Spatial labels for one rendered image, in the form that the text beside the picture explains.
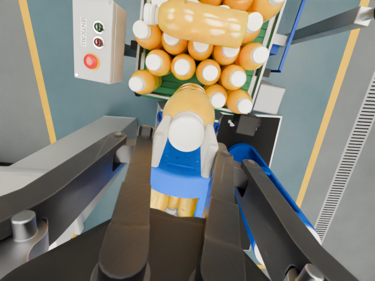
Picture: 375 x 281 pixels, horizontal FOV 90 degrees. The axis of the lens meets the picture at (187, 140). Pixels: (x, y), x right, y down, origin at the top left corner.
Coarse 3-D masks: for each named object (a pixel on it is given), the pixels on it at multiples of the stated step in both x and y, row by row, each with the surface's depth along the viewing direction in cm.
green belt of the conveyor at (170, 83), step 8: (264, 24) 63; (264, 32) 64; (256, 40) 65; (248, 72) 69; (168, 80) 71; (176, 80) 71; (184, 80) 71; (192, 80) 70; (248, 80) 70; (160, 88) 72; (168, 88) 72; (176, 88) 72; (224, 88) 71; (240, 88) 76; (248, 88) 71; (144, 96) 75; (152, 96) 74; (224, 112) 76; (232, 112) 75
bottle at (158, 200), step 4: (152, 192) 59; (156, 192) 58; (152, 196) 59; (156, 196) 59; (160, 196) 59; (164, 196) 59; (168, 196) 61; (152, 200) 60; (156, 200) 59; (160, 200) 60; (164, 200) 60; (168, 200) 62; (152, 204) 60; (156, 204) 60; (160, 204) 60; (164, 204) 61; (156, 208) 60; (160, 208) 61; (164, 208) 62
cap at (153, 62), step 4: (148, 56) 48; (152, 56) 48; (156, 56) 48; (148, 60) 48; (152, 60) 48; (156, 60) 48; (160, 60) 48; (148, 64) 48; (152, 64) 48; (156, 64) 48; (160, 64) 48; (148, 68) 49; (152, 68) 49; (156, 68) 49
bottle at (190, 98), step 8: (184, 88) 29; (192, 88) 28; (200, 88) 32; (176, 96) 24; (184, 96) 23; (192, 96) 23; (200, 96) 24; (168, 104) 24; (176, 104) 22; (184, 104) 22; (192, 104) 22; (200, 104) 23; (208, 104) 24; (168, 112) 23; (176, 112) 22; (184, 112) 21; (192, 112) 21; (200, 112) 22; (208, 112) 23; (200, 120) 21; (208, 120) 23
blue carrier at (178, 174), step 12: (168, 144) 64; (168, 156) 56; (180, 156) 57; (192, 156) 59; (156, 168) 48; (168, 168) 49; (180, 168) 51; (192, 168) 52; (156, 180) 49; (168, 180) 48; (180, 180) 47; (192, 180) 48; (204, 180) 49; (168, 192) 49; (180, 192) 49; (192, 192) 49; (204, 192) 51; (204, 204) 53
